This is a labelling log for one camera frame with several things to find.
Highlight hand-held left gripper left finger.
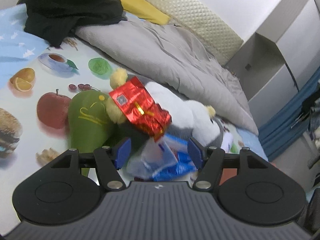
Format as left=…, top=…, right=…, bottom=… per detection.
left=49, top=137, right=132, bottom=192

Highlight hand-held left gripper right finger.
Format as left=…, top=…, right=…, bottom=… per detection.
left=187, top=137, right=272, bottom=192

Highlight blue plastic bag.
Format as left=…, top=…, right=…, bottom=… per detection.
left=126, top=133, right=198, bottom=182

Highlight grey white penguin plush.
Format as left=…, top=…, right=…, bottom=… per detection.
left=108, top=67, right=227, bottom=153

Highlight green embroidered plush toy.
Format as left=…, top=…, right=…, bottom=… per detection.
left=68, top=90, right=117, bottom=178

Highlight red foil packet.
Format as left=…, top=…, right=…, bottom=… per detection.
left=108, top=76, right=173, bottom=143

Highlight blue curtain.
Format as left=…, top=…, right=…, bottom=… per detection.
left=257, top=72, right=320, bottom=161

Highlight grey duvet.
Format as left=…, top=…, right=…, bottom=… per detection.
left=75, top=17, right=259, bottom=136

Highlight fruit printed plastic sheet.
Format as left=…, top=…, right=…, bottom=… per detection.
left=0, top=36, right=251, bottom=181

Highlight dark hanging clothing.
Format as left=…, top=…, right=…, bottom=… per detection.
left=291, top=93, right=320, bottom=131

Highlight cream quilted headboard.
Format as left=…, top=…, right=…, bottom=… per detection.
left=108, top=0, right=244, bottom=67

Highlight white cabinet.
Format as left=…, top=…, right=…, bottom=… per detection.
left=224, top=0, right=320, bottom=128

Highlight yellow cloth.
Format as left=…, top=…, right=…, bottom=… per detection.
left=117, top=0, right=171, bottom=26

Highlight black clothing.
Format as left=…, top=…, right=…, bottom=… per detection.
left=23, top=0, right=128, bottom=48

